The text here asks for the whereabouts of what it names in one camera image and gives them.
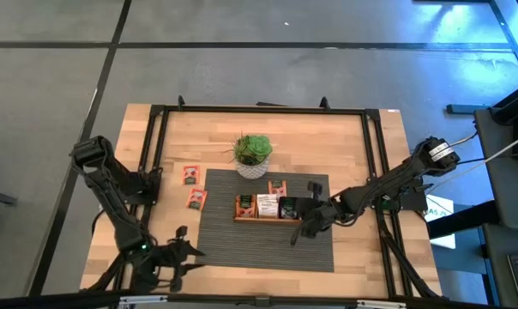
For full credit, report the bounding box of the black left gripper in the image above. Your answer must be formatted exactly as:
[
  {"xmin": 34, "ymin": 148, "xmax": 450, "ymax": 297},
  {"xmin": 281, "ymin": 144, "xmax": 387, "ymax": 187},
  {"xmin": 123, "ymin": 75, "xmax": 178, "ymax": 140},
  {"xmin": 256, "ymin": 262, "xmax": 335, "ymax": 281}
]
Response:
[{"xmin": 154, "ymin": 226, "xmax": 207, "ymax": 294}]

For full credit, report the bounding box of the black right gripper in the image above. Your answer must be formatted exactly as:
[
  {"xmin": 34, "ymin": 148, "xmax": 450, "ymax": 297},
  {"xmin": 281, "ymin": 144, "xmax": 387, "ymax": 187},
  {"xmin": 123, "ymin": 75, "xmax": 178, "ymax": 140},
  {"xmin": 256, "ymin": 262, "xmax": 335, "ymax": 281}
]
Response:
[{"xmin": 290, "ymin": 181, "xmax": 344, "ymax": 246}]

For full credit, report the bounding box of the purple blackcurrant tea packet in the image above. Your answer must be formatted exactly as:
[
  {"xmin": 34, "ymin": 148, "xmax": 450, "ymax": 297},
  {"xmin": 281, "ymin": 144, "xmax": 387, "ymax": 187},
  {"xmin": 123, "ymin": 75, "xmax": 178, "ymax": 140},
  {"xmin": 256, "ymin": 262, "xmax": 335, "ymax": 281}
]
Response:
[{"xmin": 278, "ymin": 197, "xmax": 301, "ymax": 220}]

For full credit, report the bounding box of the white orange Tazo tea packet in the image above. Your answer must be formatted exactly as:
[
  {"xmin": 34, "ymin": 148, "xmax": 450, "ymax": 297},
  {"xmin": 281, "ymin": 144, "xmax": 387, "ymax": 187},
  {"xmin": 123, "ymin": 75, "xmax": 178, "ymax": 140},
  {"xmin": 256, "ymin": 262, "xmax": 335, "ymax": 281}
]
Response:
[{"xmin": 256, "ymin": 193, "xmax": 280, "ymax": 219}]

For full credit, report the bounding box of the wooden tea organizer tray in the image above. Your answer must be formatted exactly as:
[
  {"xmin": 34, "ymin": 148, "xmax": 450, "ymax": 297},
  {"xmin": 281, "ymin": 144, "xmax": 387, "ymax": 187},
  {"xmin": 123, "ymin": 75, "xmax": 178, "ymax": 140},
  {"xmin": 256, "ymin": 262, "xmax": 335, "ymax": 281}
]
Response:
[{"xmin": 232, "ymin": 193, "xmax": 305, "ymax": 226}]

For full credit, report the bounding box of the grey woven placemat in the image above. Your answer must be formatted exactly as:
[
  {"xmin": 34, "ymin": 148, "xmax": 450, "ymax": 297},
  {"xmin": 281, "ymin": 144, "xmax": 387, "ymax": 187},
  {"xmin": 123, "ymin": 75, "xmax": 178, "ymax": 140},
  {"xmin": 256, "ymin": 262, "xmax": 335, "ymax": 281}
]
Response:
[{"xmin": 195, "ymin": 168, "xmax": 336, "ymax": 274}]

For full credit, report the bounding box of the potted green succulent plant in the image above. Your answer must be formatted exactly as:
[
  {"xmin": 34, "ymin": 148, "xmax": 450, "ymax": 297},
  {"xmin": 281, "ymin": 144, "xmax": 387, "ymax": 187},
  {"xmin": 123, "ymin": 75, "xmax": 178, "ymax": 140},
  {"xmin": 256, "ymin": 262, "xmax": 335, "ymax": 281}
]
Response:
[{"xmin": 228, "ymin": 134, "xmax": 274, "ymax": 180}]

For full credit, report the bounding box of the white paper sign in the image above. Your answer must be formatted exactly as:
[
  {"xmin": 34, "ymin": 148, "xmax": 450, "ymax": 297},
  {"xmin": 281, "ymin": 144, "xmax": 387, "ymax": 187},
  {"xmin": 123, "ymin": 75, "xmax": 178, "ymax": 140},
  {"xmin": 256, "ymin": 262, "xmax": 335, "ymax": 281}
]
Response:
[{"xmin": 424, "ymin": 193, "xmax": 457, "ymax": 250}]

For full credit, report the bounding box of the black desk leg bar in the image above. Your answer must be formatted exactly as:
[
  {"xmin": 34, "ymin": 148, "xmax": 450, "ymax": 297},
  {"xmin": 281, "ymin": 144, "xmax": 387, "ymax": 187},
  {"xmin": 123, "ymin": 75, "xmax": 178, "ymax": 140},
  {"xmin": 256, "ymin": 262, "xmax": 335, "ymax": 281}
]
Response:
[{"xmin": 427, "ymin": 199, "xmax": 501, "ymax": 239}]

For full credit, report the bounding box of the black metal crossbar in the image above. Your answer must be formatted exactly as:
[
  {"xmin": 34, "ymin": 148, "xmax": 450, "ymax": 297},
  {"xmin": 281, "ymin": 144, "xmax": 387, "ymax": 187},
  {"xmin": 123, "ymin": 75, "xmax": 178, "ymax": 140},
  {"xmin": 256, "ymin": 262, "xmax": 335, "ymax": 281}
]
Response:
[{"xmin": 0, "ymin": 289, "xmax": 518, "ymax": 309}]

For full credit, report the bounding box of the blue-grey metal bar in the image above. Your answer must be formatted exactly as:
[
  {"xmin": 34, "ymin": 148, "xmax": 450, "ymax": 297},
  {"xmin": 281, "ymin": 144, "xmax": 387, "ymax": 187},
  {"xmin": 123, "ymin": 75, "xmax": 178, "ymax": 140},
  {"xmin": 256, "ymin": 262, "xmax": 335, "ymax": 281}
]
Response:
[{"xmin": 446, "ymin": 103, "xmax": 478, "ymax": 115}]

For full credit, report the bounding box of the dark grey desk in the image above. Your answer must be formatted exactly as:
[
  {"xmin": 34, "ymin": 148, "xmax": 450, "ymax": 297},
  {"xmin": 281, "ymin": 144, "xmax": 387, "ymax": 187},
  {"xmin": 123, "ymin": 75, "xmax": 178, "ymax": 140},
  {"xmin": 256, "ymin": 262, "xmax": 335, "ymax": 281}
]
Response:
[
  {"xmin": 473, "ymin": 106, "xmax": 518, "ymax": 233},
  {"xmin": 480, "ymin": 222, "xmax": 518, "ymax": 309}
]

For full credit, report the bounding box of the black slanted beam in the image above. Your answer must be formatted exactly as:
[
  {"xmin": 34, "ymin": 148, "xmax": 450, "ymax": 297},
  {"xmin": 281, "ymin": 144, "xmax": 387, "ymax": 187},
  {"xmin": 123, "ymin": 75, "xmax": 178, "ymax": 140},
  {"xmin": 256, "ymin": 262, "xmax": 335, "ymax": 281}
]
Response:
[{"xmin": 489, "ymin": 79, "xmax": 518, "ymax": 126}]

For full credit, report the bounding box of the silver metal bracket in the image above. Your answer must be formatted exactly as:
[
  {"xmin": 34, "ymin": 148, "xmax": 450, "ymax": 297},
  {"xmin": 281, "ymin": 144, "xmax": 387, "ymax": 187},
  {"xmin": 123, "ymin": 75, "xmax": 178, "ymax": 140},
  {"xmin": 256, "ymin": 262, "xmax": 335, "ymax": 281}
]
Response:
[
  {"xmin": 119, "ymin": 294, "xmax": 169, "ymax": 306},
  {"xmin": 356, "ymin": 299, "xmax": 408, "ymax": 309}
]

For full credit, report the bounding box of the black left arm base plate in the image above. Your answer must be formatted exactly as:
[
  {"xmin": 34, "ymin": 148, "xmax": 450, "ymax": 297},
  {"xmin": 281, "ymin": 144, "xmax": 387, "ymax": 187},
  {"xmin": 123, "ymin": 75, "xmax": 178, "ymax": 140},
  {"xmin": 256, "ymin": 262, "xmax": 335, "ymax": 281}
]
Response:
[{"xmin": 93, "ymin": 170, "xmax": 161, "ymax": 206}]

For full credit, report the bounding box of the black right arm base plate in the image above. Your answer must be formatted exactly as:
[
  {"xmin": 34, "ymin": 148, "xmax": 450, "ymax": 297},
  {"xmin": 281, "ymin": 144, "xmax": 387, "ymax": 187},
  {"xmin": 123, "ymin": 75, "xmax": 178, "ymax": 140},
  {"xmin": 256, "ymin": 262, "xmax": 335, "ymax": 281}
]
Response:
[{"xmin": 367, "ymin": 175, "xmax": 430, "ymax": 212}]

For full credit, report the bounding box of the white cable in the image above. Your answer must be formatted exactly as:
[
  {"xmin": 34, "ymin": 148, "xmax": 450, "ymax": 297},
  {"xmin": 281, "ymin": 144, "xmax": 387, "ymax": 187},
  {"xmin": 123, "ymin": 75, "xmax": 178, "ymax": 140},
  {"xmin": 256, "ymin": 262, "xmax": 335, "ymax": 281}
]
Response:
[{"xmin": 430, "ymin": 130, "xmax": 518, "ymax": 192}]

